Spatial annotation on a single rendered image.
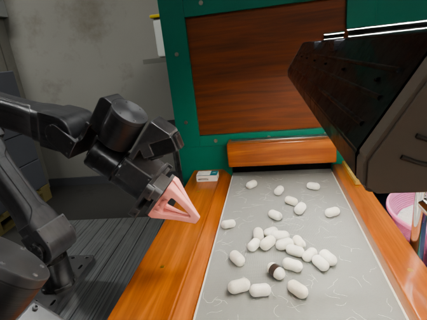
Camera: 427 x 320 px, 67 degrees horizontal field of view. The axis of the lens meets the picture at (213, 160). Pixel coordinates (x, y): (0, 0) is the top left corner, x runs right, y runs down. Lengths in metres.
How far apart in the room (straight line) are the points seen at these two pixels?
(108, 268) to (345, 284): 0.51
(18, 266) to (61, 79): 3.05
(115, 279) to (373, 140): 0.68
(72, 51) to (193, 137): 2.32
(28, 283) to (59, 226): 0.47
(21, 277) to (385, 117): 0.23
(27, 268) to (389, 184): 0.23
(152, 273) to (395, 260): 0.40
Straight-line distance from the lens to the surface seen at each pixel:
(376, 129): 0.17
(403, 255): 0.63
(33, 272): 0.26
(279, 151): 0.91
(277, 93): 0.95
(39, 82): 3.39
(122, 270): 0.79
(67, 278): 0.78
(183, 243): 0.65
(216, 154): 0.99
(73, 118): 0.55
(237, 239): 0.69
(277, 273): 0.57
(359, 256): 0.65
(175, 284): 0.56
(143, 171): 0.50
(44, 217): 0.72
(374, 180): 0.17
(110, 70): 3.05
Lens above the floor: 1.11
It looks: 19 degrees down
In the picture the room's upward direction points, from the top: 6 degrees counter-clockwise
